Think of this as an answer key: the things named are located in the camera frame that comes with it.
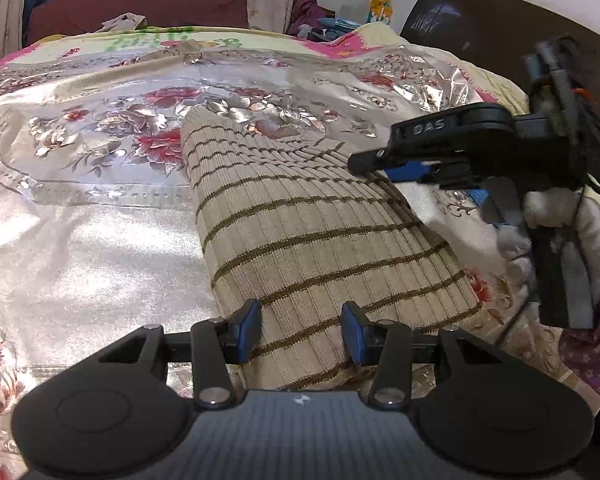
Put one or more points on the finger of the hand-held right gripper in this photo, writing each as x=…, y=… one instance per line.
x=410, y=172
x=455, y=132

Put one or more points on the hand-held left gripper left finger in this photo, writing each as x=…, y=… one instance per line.
x=247, y=332

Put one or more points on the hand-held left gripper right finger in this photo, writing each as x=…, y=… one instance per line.
x=355, y=334

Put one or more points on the beige striped knit sweater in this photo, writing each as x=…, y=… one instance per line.
x=305, y=240

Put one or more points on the person's right forearm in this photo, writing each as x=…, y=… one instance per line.
x=595, y=365

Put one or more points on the purple clothes pile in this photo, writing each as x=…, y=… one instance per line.
x=307, y=12

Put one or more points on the dark wooden headboard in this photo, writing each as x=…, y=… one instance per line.
x=480, y=20

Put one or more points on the silver floral bedspread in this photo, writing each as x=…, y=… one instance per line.
x=105, y=240

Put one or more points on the pink cream floral blanket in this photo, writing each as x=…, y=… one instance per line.
x=155, y=40

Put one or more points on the dark red window seat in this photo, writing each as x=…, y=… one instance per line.
x=145, y=2

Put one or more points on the crumpled beige cloth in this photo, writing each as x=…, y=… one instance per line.
x=122, y=22

